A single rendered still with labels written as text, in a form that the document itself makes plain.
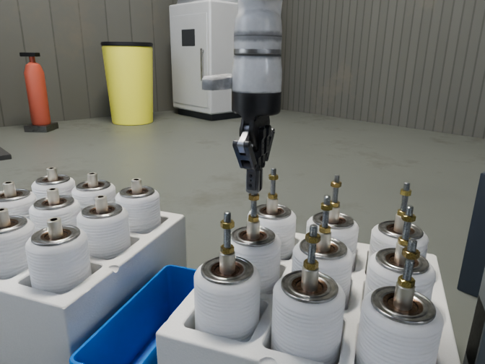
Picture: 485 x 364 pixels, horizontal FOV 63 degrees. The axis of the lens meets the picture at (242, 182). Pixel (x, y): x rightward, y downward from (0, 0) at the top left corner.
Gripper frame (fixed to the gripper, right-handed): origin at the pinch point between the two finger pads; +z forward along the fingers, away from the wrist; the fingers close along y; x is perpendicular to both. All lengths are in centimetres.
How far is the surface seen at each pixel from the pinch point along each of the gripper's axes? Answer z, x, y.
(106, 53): -19, 189, 191
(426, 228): 35, -33, 78
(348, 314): 17.2, -17.2, -5.1
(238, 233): 9.8, 2.5, -0.5
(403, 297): 8.2, -23.9, -11.8
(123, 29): -38, 212, 242
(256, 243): 9.8, -1.5, -2.4
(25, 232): 10.9, 37.5, -13.1
